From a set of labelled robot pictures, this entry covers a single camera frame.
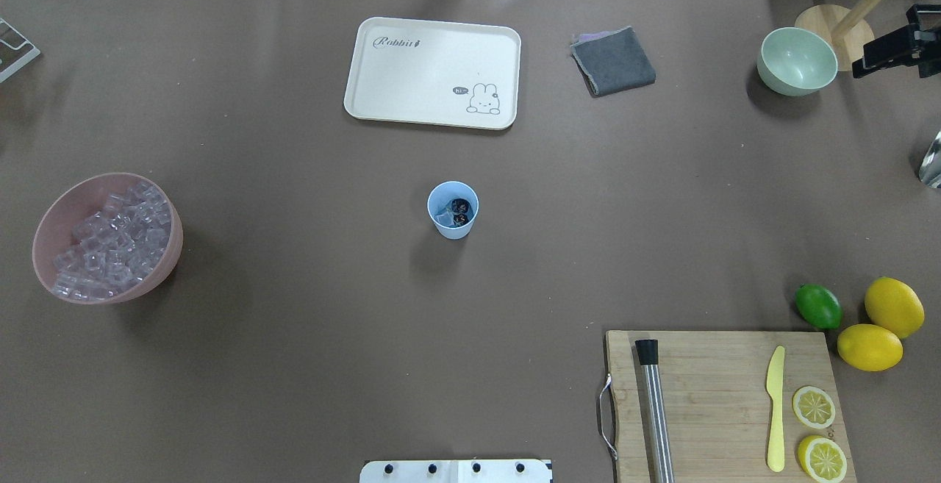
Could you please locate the lemon half lower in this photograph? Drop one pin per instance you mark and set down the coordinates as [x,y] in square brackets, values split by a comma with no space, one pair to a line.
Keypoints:
[822,459]

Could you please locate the pink bowl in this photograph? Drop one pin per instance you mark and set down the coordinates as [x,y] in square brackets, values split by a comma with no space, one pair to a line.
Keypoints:
[55,232]

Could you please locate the clear ice cube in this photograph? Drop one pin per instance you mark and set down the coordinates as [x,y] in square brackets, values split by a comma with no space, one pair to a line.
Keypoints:
[445,218]

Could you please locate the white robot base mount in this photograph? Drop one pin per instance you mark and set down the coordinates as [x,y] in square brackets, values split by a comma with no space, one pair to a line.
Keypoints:
[458,470]

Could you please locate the green lime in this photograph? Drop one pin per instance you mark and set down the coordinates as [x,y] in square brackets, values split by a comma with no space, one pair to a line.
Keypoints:
[818,306]

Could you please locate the metal ice scoop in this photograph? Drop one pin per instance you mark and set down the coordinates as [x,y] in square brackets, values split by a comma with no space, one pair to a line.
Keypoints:
[930,167]

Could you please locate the light blue plastic cup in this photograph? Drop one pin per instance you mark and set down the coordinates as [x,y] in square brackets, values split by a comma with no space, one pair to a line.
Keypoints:
[442,195]

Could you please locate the cream rabbit serving tray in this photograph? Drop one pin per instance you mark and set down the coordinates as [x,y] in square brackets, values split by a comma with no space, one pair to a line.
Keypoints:
[436,73]

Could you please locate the mint green bowl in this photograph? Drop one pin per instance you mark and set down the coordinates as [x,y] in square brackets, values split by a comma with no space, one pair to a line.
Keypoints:
[796,62]

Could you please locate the yellow lemon near board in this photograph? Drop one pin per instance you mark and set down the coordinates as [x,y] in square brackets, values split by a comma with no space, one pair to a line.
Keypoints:
[869,347]

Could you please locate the grey folded cloth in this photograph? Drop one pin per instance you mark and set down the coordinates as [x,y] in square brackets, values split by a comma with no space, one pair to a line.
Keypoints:
[612,61]

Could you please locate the yellow lemon far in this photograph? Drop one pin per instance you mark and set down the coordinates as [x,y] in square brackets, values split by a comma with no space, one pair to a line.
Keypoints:
[895,306]

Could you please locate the wooden cutting board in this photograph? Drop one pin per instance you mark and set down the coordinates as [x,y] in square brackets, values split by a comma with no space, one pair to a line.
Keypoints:
[716,405]

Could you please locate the wooden mug tree stand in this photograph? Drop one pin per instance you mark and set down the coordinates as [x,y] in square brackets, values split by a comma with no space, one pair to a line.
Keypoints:
[846,31]

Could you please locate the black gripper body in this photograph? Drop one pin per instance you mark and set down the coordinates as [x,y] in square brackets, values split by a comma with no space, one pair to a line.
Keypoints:
[888,52]

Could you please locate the clear ice cubes pile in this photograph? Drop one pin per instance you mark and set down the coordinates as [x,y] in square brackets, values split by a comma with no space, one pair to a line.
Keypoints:
[116,248]

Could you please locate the white wire cup rack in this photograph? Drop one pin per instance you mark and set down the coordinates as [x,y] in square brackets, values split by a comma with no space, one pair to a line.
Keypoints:
[16,51]

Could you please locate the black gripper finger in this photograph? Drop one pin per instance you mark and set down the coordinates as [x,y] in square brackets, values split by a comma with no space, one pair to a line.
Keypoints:
[874,60]
[897,44]

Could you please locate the yellow plastic knife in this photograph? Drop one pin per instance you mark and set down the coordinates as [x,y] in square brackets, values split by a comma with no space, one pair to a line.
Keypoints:
[775,451]

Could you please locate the lemon slice upper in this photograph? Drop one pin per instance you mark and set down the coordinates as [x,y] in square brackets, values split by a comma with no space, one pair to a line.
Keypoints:
[813,407]

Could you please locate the steel muddler black tip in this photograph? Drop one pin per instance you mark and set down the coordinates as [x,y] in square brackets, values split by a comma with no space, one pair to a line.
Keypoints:
[648,356]

